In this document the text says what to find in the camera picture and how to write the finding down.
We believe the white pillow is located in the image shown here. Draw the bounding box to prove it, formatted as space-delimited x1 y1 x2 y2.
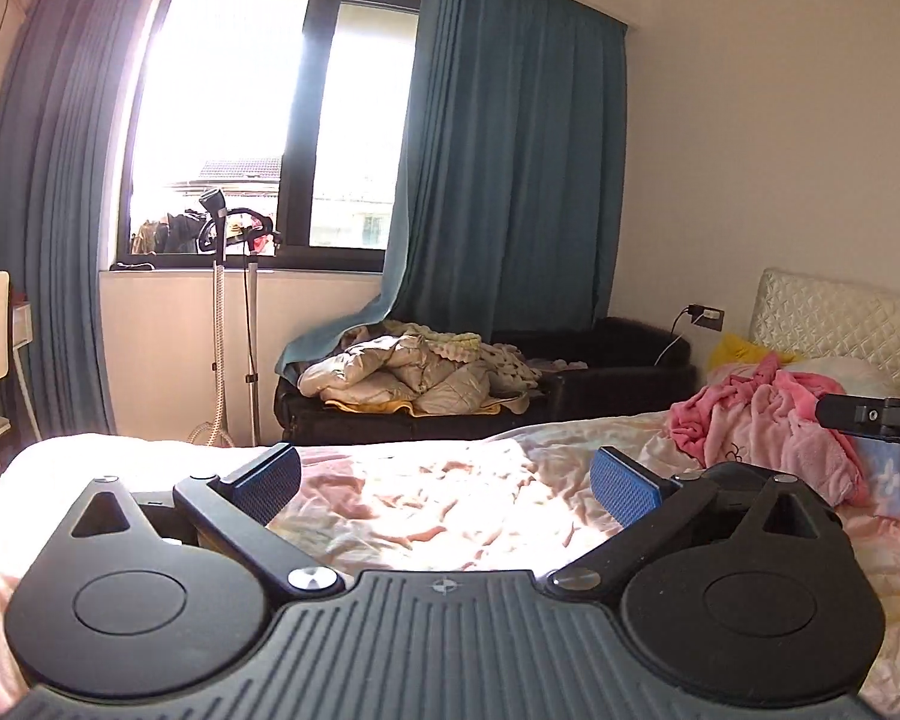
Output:
787 356 900 398

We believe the white bed sheet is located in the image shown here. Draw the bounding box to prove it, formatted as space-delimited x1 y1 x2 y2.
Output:
0 413 900 718

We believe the black sofa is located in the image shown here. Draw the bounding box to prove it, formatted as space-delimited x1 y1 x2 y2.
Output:
274 317 697 445

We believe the pink fleece blanket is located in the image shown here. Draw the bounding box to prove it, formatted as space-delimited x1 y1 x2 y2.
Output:
668 353 870 507

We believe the white padded headboard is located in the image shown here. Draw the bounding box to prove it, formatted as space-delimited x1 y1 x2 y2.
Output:
749 268 900 390

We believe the yellow plush toy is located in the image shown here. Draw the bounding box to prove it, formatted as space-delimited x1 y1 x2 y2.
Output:
707 333 802 372

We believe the beige puffer jacket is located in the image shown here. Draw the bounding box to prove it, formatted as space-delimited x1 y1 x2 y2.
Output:
297 320 543 418

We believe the right teal curtain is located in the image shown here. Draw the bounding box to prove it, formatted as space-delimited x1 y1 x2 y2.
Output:
274 0 628 380

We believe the teal curtain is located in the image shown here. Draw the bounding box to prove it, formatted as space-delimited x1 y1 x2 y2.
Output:
274 0 628 380
0 0 144 437

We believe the left teal curtain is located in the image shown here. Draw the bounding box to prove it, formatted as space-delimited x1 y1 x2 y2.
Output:
0 0 144 437

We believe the wall socket with charger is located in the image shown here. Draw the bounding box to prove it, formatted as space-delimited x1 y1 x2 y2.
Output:
653 304 725 366

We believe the window with dark frame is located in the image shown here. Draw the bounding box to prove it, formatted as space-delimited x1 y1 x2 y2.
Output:
116 0 421 273

